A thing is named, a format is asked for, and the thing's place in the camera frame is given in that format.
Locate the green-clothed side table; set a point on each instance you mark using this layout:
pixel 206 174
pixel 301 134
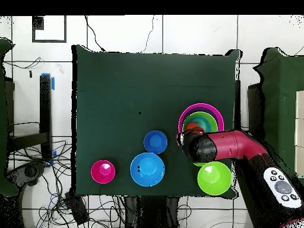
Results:
pixel 280 106
pixel 2 106

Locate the white boxes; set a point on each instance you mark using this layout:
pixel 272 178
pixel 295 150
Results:
pixel 299 133

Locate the black post with blue tape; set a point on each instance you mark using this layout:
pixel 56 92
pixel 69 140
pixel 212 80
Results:
pixel 45 114

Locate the black square floor frame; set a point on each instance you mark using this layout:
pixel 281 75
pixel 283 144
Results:
pixel 37 22

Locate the green bowl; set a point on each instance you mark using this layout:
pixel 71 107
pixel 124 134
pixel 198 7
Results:
pixel 201 114
pixel 214 179

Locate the light blue straight-sided bowl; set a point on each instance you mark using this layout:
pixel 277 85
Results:
pixel 206 123

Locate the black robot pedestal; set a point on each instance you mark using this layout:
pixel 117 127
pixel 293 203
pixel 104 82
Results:
pixel 152 211

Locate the black power adapter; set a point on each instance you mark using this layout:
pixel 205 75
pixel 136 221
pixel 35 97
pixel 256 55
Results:
pixel 76 209

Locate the small pink bowl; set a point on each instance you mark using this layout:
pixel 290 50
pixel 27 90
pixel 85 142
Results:
pixel 101 177

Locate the large pink bowl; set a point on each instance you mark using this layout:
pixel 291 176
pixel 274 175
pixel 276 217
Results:
pixel 201 105

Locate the green cup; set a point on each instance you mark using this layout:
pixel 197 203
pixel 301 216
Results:
pixel 199 163

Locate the small dark blue bowl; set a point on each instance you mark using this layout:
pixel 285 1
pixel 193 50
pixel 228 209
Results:
pixel 155 142

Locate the dark green table cloth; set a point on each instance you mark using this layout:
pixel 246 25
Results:
pixel 142 83

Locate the large blue bowl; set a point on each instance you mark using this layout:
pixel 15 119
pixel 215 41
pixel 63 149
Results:
pixel 149 169

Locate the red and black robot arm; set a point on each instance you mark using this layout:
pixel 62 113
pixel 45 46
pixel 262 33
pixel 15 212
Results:
pixel 237 144

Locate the orange cup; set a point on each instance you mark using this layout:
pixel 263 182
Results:
pixel 190 125

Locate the purple bowl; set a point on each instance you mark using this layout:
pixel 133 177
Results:
pixel 187 111

